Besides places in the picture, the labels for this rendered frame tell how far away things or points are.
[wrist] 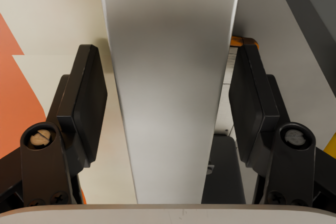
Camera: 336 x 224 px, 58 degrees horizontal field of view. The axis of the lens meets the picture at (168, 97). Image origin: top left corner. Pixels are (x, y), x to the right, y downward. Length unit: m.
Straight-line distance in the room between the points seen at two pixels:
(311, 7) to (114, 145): 0.30
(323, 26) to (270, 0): 0.91
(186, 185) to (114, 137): 0.06
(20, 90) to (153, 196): 0.09
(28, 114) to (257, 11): 1.17
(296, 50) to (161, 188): 1.33
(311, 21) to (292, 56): 1.08
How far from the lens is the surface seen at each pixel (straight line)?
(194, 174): 0.16
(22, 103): 0.18
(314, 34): 0.40
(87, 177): 0.24
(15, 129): 0.20
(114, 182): 0.24
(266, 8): 1.30
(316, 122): 1.91
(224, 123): 1.29
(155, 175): 0.16
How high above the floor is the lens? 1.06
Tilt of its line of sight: 43 degrees down
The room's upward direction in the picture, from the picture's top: 180 degrees counter-clockwise
